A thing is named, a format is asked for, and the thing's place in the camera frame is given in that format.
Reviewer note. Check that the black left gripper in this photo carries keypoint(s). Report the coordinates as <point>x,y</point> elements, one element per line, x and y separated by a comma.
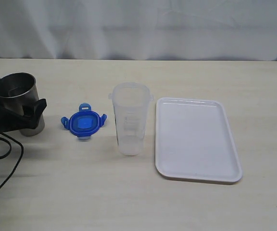
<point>11,121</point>

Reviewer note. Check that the stainless steel cup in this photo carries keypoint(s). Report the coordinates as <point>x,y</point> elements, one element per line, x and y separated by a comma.
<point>19,89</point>

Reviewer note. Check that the blue plastic lid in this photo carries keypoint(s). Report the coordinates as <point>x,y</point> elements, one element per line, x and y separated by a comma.
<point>84,123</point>

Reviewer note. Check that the clear plastic tall container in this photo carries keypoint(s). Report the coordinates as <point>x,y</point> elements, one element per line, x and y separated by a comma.
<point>130,105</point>

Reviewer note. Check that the white rectangular plastic tray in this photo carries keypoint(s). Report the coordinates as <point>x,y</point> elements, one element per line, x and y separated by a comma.
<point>193,141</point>

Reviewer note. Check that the white backdrop curtain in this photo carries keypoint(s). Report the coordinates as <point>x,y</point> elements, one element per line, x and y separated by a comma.
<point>139,29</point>

